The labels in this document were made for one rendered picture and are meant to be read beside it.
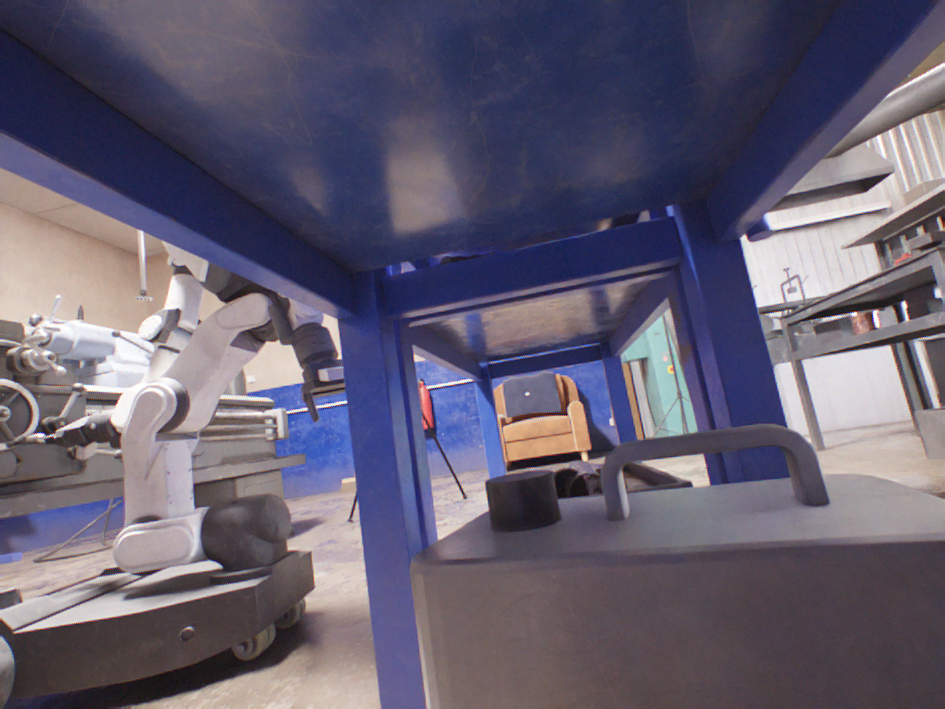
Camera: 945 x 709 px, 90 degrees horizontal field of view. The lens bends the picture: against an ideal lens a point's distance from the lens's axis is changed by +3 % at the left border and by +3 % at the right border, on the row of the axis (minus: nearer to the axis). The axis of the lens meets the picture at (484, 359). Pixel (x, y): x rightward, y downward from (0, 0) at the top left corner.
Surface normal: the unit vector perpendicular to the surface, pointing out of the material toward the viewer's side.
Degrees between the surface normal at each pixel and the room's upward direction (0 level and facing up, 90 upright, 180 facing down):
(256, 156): 180
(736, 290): 90
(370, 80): 180
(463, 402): 90
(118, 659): 90
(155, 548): 90
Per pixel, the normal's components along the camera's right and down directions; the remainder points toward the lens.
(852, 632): -0.36, -0.08
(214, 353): -0.27, 0.24
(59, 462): 0.98, -0.18
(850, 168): -0.18, -0.26
